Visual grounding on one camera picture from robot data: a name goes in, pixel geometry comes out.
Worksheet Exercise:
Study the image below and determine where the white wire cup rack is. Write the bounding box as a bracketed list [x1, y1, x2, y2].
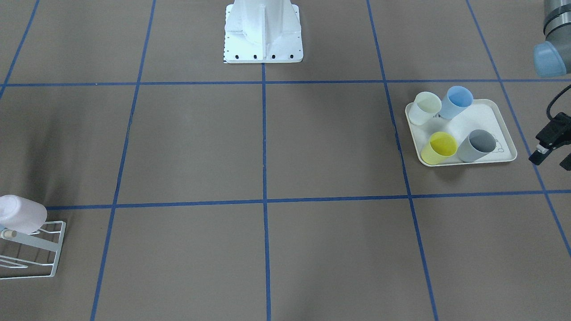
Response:
[0, 221, 66, 280]

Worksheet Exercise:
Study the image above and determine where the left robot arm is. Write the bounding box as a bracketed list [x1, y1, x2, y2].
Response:
[529, 0, 571, 166]

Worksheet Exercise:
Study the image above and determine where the pink plastic cup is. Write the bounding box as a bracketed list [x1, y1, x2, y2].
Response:
[0, 195, 47, 235]

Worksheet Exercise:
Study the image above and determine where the cream plastic cup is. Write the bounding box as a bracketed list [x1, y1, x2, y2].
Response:
[407, 91, 442, 126]

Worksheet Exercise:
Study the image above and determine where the yellow plastic cup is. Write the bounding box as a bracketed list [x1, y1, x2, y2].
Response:
[421, 132, 458, 166]

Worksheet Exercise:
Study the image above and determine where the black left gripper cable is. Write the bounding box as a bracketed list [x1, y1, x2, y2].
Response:
[546, 84, 571, 121]

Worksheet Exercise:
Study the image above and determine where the light blue plastic cup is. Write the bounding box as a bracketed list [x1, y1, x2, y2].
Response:
[439, 86, 474, 119]

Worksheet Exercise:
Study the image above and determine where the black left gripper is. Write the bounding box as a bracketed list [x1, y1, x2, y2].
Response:
[529, 112, 571, 171]

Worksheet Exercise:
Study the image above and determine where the cream plastic tray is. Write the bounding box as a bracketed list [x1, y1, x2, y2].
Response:
[408, 99, 517, 167]

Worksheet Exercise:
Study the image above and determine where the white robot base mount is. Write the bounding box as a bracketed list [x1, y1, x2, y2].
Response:
[223, 0, 304, 64]

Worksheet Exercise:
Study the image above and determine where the grey plastic cup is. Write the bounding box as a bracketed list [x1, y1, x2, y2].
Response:
[456, 129, 496, 162]

